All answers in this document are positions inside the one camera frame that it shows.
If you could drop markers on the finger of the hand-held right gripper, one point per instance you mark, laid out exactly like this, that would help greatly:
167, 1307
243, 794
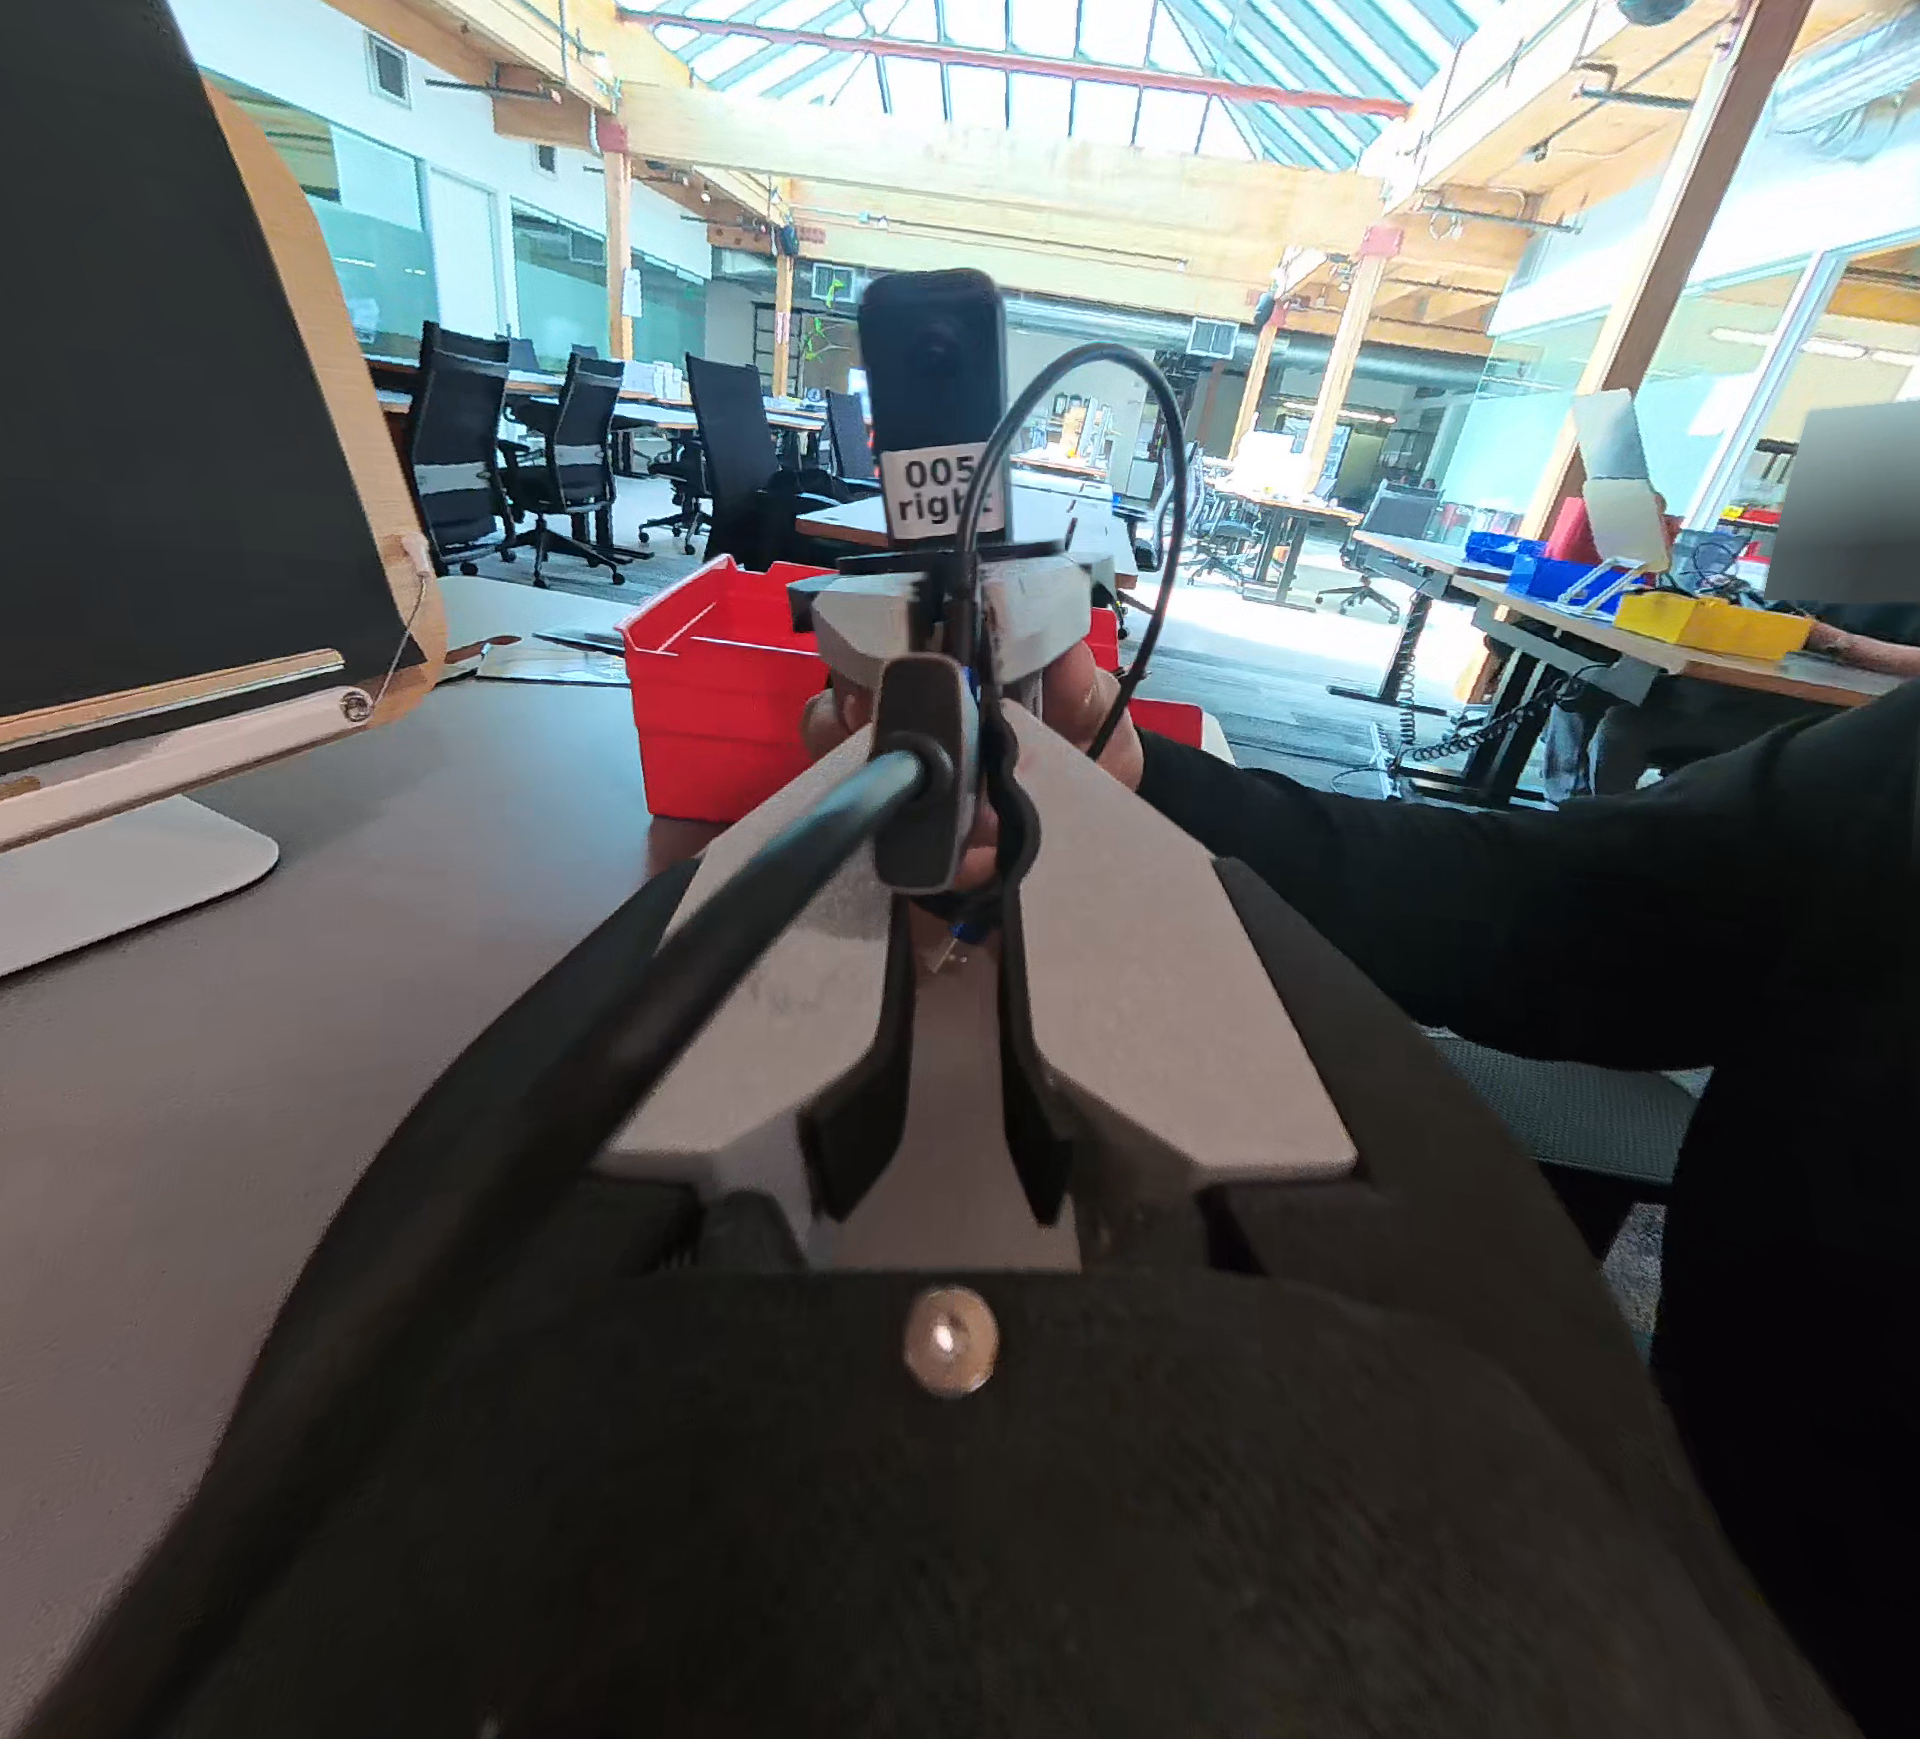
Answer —
869, 624
1044, 616

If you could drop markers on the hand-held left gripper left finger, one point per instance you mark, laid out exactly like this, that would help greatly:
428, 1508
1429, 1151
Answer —
766, 1021

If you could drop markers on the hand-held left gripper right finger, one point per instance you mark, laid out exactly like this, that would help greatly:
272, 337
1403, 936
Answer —
1171, 1021

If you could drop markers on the red plastic bin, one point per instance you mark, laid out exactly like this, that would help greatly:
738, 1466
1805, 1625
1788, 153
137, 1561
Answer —
719, 689

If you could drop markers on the person's right forearm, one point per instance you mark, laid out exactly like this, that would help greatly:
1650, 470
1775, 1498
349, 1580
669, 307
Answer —
1532, 900

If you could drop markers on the person's right hand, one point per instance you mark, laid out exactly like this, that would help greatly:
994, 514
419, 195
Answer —
1087, 720

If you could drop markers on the black office chair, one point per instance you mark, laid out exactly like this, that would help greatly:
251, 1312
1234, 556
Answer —
735, 450
457, 436
1562, 1124
572, 450

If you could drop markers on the blue storage bins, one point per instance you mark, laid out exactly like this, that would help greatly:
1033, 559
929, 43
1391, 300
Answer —
1515, 557

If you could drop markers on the small yellow bin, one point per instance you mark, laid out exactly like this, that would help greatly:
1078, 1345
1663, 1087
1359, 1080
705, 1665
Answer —
1709, 624

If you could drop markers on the black monitor screen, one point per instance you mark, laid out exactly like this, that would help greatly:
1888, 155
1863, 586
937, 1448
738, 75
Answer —
150, 271

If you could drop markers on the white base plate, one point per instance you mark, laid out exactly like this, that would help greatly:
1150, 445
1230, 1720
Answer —
107, 885

